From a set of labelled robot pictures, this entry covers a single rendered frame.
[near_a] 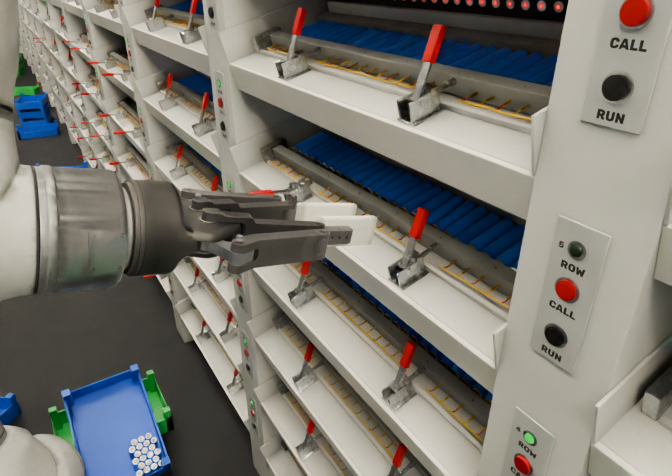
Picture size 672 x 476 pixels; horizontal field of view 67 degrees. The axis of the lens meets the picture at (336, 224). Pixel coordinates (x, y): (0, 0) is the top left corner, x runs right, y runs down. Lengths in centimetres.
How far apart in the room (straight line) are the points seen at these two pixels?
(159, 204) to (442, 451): 46
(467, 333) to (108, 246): 35
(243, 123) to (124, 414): 101
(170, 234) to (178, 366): 152
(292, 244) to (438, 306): 21
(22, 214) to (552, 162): 36
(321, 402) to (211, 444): 70
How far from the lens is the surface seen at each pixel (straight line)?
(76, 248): 37
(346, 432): 93
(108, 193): 38
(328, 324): 84
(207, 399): 175
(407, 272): 58
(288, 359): 106
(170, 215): 39
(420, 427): 70
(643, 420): 49
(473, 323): 55
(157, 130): 162
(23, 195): 37
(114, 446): 163
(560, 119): 39
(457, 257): 60
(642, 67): 36
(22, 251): 37
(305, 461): 115
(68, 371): 201
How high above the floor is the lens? 123
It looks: 27 degrees down
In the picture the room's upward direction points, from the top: straight up
